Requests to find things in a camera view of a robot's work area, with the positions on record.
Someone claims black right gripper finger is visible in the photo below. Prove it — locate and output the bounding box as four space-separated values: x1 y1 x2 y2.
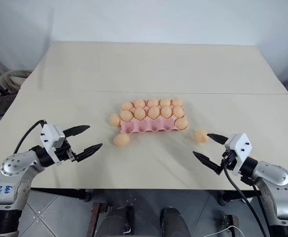
192 151 221 175
207 133 230 146

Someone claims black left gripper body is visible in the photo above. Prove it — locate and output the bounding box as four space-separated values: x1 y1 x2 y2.
53 138 75 163

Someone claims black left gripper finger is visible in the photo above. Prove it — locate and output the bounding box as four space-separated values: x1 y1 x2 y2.
64 125 91 138
72 143 103 162

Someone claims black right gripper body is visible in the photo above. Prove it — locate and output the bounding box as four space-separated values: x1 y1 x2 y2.
217 145 235 176

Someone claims pink egg tray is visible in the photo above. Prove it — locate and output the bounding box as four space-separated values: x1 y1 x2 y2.
119 98 190 135

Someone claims dark rounded shape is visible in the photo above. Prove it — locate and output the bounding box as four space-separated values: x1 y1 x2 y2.
159 206 192 237
97 205 135 237

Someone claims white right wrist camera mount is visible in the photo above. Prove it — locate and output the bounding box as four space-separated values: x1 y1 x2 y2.
224 133 254 175

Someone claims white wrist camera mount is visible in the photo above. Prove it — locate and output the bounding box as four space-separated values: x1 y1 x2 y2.
39 123 66 166
224 133 254 175

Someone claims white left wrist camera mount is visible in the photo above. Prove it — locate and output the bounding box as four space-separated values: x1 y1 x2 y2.
39 123 66 166

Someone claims black table frame bar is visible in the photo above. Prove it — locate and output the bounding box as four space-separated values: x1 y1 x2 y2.
30 188 93 202
218 189 259 206

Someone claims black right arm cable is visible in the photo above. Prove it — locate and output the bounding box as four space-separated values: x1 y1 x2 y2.
222 164 271 237

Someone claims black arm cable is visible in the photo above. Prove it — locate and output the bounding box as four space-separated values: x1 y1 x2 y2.
13 119 47 154
222 164 271 237

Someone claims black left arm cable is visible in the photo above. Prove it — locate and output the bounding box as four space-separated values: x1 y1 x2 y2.
13 119 47 154

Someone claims rusty brown metal bracket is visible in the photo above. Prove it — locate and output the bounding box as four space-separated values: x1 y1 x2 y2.
222 214 241 237
89 202 110 237

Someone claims thin white cable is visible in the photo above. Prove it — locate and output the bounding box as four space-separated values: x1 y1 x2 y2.
206 225 244 237

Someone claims beige coiled hose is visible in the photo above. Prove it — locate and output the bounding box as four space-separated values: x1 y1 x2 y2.
0 70 33 94

